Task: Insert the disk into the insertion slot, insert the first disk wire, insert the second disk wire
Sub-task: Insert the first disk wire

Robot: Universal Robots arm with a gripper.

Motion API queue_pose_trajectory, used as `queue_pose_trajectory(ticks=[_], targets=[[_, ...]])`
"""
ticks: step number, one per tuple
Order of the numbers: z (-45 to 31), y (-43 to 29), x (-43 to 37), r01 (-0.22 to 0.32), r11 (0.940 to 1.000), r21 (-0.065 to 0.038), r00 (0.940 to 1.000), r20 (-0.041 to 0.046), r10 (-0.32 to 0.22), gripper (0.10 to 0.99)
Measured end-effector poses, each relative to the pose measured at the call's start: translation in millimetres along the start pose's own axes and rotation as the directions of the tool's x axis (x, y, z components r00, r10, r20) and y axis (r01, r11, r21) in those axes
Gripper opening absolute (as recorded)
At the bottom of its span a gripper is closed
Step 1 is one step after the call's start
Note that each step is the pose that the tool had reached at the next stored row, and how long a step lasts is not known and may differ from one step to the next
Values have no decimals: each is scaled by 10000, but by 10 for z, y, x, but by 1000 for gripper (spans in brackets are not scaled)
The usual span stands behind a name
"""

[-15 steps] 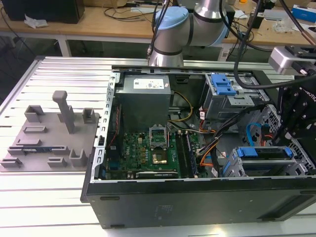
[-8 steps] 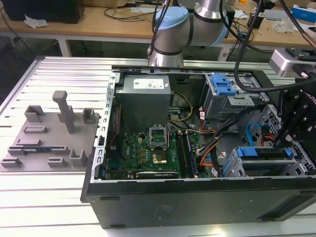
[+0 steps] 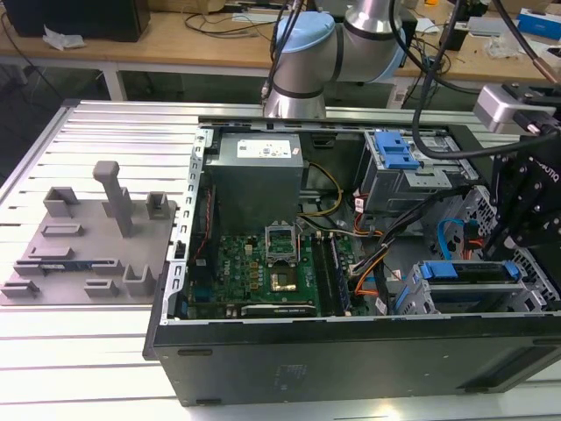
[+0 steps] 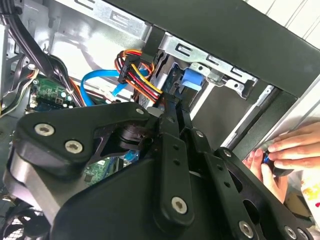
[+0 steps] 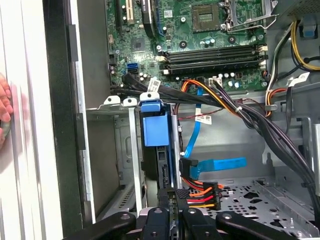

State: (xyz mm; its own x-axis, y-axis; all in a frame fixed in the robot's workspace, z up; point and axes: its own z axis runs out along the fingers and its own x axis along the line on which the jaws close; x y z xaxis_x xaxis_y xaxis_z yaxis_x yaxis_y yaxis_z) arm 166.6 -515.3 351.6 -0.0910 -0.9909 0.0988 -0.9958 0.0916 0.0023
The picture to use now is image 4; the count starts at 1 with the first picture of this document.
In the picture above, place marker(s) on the hard disk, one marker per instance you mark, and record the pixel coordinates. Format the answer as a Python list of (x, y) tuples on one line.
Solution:
[(192, 78)]

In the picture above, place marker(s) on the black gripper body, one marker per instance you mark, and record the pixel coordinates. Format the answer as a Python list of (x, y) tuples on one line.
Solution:
[(112, 212)]

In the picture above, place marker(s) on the person's left hand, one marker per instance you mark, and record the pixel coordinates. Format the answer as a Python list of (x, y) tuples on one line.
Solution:
[(272, 185)]

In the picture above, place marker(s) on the round black blue-ringed tool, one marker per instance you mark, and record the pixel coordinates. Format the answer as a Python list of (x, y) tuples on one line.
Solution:
[(266, 158)]

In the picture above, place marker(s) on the person's right hand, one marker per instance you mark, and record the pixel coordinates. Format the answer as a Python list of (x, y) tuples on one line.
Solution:
[(300, 150)]

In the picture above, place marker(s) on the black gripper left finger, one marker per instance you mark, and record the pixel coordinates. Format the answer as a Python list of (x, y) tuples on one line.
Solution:
[(75, 125)]

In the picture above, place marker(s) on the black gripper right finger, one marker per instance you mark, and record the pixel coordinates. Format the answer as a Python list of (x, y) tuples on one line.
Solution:
[(225, 175)]

